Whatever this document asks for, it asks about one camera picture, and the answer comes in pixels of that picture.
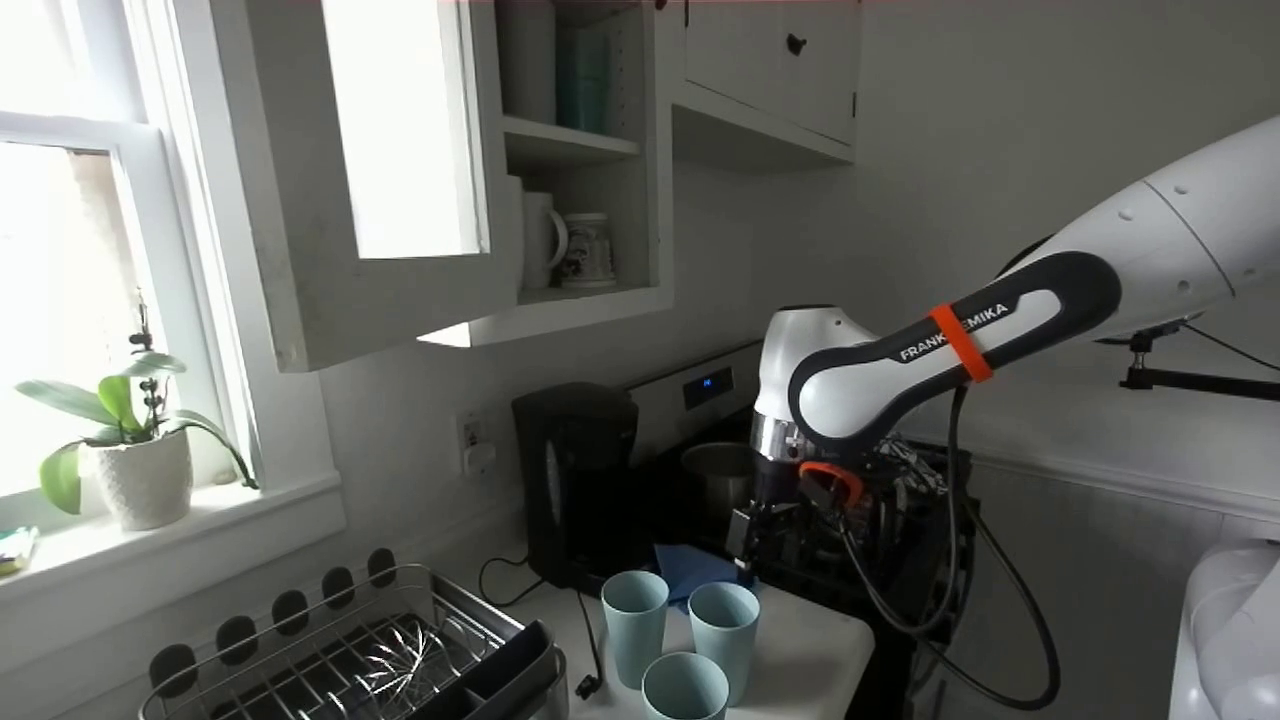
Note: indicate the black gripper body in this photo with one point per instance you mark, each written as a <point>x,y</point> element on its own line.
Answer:
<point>773,496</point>

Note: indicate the grey-blue plastic cup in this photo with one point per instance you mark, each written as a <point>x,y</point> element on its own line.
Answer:
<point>633,635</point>
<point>724,644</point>
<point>687,694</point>

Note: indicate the stainless and black stove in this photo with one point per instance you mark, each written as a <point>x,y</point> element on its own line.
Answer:
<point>693,393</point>

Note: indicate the black coffee maker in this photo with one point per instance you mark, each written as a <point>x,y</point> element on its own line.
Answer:
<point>574,482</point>

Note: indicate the patterned white mug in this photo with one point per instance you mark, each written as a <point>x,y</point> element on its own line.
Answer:
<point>591,255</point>

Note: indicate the plain white mug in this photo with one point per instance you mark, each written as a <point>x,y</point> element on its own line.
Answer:
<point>536,241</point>

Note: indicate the metal dish rack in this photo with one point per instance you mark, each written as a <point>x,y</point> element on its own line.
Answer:
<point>363,663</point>

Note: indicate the cabinet door with heart cutout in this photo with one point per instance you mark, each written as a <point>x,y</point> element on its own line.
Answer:
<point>764,63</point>

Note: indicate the stacked teal tumblers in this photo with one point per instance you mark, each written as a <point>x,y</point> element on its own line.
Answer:
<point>584,75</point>

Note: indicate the stacked white tumblers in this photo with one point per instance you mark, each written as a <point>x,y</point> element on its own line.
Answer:
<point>531,63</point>

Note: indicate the open white cabinet door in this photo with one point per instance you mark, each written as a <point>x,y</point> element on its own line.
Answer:
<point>306,282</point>

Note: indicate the orchid in white pot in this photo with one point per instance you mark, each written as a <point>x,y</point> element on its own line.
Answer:
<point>140,482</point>

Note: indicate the small dish on windowsill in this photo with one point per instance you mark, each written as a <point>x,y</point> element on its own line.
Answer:
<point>19,549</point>

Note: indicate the white wall cabinet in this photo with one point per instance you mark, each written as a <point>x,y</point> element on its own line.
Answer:
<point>584,315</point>

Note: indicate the white wall outlet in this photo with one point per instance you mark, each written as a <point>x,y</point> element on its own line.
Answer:
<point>473,444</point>

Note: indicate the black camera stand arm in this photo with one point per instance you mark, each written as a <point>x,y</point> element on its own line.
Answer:
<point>1203,387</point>

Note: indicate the white window frame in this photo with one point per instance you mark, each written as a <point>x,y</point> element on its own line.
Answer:
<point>182,267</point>

